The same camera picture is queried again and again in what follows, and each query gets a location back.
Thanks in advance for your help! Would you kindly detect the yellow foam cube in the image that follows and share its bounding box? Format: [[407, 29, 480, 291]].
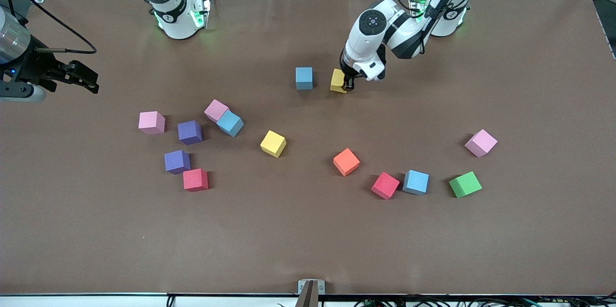
[[330, 68, 348, 94], [260, 130, 287, 158]]

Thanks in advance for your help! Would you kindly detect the blue foam cube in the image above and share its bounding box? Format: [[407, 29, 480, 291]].
[[402, 170, 430, 196], [216, 111, 244, 138], [295, 67, 314, 90]]

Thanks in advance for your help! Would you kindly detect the red foam cube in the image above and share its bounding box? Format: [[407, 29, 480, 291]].
[[183, 168, 210, 192], [371, 172, 400, 200]]

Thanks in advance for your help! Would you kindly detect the orange foam cube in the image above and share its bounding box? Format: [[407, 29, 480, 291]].
[[333, 148, 360, 177]]

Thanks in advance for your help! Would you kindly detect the pink foam cube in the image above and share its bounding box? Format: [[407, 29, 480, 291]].
[[464, 129, 498, 158], [204, 99, 230, 123], [139, 111, 166, 135]]

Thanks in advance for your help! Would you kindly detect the purple foam cube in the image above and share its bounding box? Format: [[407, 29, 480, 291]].
[[164, 150, 192, 175], [178, 120, 203, 145]]

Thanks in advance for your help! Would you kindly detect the green foam cube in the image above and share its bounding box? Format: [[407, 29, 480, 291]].
[[449, 171, 483, 199]]

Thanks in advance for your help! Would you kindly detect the brown table mat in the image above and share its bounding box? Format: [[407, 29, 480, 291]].
[[0, 0, 616, 295]]

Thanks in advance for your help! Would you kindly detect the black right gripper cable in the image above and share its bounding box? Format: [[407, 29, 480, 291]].
[[4, 0, 97, 54]]

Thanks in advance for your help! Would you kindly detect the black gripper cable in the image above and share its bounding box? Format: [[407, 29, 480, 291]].
[[4, 0, 97, 54], [420, 0, 497, 55]]

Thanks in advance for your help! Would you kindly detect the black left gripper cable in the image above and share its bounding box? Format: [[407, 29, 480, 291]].
[[420, 0, 497, 55]]

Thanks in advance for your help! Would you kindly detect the grey metal bracket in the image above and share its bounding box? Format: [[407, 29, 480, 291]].
[[298, 279, 326, 295]]

